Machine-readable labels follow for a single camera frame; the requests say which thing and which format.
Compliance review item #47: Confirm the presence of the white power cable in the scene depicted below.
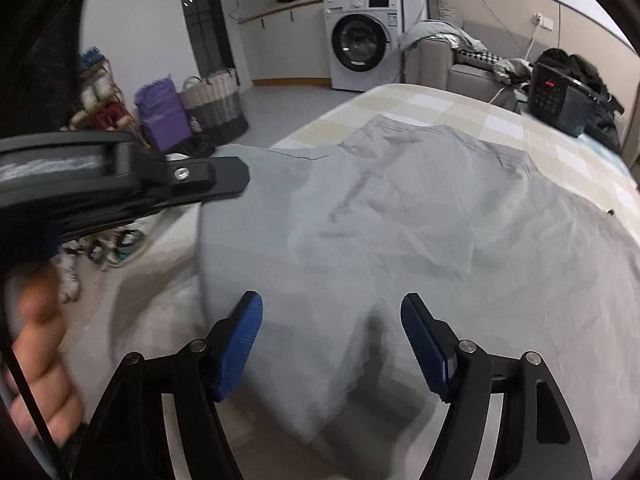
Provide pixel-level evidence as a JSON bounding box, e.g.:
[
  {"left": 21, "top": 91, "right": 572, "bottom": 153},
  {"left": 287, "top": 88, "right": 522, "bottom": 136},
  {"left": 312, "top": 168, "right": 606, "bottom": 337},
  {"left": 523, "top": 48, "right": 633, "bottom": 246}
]
[{"left": 492, "top": 25, "right": 541, "bottom": 106}]

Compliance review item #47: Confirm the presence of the striped woven laundry basket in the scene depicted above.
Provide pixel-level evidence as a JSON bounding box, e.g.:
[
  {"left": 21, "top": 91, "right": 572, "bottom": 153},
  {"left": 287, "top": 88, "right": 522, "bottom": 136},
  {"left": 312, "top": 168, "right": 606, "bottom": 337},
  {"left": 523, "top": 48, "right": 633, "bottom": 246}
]
[{"left": 180, "top": 67, "right": 250, "bottom": 146}]

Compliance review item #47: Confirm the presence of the white counter cabinet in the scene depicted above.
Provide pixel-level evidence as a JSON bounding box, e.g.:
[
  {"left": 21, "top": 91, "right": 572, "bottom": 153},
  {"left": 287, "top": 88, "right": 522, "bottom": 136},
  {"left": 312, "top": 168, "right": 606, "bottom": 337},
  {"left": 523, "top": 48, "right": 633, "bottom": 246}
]
[{"left": 237, "top": 0, "right": 333, "bottom": 88}]

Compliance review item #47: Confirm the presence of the sneaker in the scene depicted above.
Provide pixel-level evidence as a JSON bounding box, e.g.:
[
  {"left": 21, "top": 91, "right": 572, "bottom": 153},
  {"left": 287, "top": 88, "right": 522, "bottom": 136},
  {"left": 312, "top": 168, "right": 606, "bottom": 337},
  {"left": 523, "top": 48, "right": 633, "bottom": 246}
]
[
  {"left": 54, "top": 250, "right": 82, "bottom": 305},
  {"left": 87, "top": 227, "right": 147, "bottom": 268}
]

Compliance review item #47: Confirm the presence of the grey t-shirt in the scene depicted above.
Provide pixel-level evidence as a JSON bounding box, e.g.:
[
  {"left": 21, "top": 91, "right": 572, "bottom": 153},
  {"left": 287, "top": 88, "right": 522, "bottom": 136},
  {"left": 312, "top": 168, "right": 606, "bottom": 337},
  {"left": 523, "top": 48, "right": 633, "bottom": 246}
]
[{"left": 197, "top": 114, "right": 640, "bottom": 480}]

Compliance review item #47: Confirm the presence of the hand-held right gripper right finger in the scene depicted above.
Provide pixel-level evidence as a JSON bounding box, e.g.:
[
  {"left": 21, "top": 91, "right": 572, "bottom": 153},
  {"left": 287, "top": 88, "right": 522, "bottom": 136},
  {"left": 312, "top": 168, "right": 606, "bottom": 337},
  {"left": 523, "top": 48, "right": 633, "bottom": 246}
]
[{"left": 401, "top": 292, "right": 593, "bottom": 480}]

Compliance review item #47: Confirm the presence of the black device with red display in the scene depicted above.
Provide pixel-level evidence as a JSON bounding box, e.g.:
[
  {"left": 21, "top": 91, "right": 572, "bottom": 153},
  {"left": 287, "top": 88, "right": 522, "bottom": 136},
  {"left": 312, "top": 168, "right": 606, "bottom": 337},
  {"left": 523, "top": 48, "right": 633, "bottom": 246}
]
[{"left": 529, "top": 62, "right": 601, "bottom": 137}]

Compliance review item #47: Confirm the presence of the white washing machine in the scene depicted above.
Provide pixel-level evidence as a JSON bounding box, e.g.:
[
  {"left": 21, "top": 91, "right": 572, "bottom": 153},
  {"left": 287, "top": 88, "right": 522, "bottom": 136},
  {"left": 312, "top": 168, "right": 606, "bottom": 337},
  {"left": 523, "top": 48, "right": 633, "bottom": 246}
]
[{"left": 322, "top": 0, "right": 405, "bottom": 93}]

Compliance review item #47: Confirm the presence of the beige checked blanket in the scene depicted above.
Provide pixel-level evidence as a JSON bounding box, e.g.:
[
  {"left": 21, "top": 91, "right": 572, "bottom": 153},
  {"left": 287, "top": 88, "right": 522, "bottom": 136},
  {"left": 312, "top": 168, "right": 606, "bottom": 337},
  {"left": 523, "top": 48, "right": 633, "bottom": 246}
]
[{"left": 65, "top": 82, "right": 636, "bottom": 480}]

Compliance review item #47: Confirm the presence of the beige sofa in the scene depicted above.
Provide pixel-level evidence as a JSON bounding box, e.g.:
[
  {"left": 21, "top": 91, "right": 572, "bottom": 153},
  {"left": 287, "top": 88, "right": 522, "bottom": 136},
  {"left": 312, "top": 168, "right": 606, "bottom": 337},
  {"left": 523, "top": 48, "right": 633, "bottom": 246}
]
[{"left": 417, "top": 35, "right": 531, "bottom": 106}]

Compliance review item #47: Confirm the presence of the black white patterned cloth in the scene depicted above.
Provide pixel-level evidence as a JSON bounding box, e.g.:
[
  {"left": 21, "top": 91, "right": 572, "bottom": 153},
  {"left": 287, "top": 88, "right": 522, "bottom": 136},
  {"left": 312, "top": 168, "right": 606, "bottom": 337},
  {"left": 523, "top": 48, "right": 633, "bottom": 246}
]
[{"left": 457, "top": 49, "right": 501, "bottom": 66}]

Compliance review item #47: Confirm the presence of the dark door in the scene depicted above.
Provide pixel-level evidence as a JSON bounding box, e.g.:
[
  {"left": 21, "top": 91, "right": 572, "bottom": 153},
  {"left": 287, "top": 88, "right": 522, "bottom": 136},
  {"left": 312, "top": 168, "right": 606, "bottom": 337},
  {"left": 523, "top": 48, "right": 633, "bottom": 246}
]
[{"left": 175, "top": 0, "right": 241, "bottom": 91}]

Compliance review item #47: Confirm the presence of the person's left hand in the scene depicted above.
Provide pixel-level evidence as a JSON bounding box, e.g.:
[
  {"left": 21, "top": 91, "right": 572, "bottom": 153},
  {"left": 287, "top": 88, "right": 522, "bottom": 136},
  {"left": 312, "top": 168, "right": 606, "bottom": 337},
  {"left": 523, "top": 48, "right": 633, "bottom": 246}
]
[{"left": 9, "top": 265, "right": 87, "bottom": 448}]

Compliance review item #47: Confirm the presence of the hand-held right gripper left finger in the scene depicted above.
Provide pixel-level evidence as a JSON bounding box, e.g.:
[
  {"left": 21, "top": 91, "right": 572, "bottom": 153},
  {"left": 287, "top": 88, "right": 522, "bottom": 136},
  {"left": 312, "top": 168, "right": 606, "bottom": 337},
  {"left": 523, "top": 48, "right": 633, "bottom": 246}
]
[{"left": 75, "top": 291, "right": 264, "bottom": 480}]

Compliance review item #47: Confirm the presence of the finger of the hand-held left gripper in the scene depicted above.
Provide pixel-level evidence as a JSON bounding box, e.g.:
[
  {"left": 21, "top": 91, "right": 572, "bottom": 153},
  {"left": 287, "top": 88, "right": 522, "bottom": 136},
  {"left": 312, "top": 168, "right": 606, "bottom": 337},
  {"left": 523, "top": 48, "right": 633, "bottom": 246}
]
[{"left": 162, "top": 156, "right": 250, "bottom": 204}]

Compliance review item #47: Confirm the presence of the wooden shelf rack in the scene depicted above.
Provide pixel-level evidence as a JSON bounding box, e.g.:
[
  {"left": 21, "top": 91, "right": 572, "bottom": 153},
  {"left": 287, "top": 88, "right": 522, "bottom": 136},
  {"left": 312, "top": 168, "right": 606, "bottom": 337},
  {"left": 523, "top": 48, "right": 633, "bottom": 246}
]
[{"left": 67, "top": 50, "right": 138, "bottom": 133}]

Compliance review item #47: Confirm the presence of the light grey throw blanket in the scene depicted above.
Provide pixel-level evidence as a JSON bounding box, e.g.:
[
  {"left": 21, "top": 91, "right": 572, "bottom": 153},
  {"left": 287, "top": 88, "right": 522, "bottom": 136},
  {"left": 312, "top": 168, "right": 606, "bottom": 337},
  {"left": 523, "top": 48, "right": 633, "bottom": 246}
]
[{"left": 400, "top": 20, "right": 488, "bottom": 53}]

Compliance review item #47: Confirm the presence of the purple bag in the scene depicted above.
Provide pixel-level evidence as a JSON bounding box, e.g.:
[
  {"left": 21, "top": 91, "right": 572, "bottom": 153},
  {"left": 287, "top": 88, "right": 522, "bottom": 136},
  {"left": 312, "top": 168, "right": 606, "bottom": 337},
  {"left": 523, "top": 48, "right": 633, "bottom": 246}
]
[{"left": 134, "top": 76, "right": 193, "bottom": 153}]

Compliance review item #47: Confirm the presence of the grey cushion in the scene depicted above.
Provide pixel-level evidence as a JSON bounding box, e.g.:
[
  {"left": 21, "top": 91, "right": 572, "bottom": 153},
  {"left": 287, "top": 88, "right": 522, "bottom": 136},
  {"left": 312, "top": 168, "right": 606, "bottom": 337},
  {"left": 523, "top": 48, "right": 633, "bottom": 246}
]
[{"left": 429, "top": 0, "right": 466, "bottom": 31}]

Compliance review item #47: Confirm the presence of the pale grey crumpled garment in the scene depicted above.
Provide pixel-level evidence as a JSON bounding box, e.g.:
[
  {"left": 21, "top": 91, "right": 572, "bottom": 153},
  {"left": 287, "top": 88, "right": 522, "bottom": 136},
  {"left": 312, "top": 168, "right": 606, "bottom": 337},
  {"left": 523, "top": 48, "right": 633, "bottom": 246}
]
[{"left": 492, "top": 57, "right": 533, "bottom": 86}]

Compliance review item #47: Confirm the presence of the black cable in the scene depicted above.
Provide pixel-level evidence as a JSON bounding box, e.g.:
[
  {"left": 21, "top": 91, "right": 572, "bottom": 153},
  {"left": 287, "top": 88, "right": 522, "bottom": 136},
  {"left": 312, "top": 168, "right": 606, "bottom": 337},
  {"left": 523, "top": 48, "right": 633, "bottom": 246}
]
[{"left": 0, "top": 280, "right": 68, "bottom": 480}]

